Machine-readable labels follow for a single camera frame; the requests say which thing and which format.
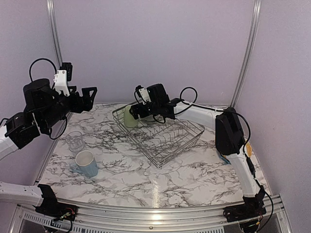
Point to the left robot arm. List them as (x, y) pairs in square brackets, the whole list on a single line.
[(44, 108)]

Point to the left aluminium post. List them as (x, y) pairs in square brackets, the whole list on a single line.
[(54, 31)]

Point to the wire dish rack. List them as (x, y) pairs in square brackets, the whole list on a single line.
[(160, 143)]

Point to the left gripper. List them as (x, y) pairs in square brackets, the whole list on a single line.
[(87, 104)]

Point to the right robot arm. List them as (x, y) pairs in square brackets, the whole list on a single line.
[(229, 140)]

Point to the green mug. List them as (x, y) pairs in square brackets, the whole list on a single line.
[(129, 120)]

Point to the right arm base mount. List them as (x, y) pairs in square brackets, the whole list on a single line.
[(242, 212)]

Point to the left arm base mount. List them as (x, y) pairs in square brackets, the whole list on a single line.
[(57, 210)]

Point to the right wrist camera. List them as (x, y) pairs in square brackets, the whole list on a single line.
[(142, 93)]

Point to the white ribbed bowl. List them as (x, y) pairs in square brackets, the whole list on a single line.
[(149, 119)]

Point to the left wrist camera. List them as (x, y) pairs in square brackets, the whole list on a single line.
[(62, 77)]

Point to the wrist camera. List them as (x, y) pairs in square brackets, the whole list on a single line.
[(142, 93), (62, 77)]

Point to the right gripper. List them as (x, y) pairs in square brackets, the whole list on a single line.
[(134, 108)]

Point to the clear glass back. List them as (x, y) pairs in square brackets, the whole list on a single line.
[(75, 141)]

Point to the yellow plate back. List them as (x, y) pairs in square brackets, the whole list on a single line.
[(248, 149)]

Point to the light blue mug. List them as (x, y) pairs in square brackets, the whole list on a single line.
[(85, 164)]

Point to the aluminium post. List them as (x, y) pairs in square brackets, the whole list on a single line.
[(248, 51), (54, 31)]

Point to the front aluminium rail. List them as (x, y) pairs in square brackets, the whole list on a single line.
[(94, 218)]

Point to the right aluminium post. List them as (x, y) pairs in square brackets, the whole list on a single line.
[(248, 51)]

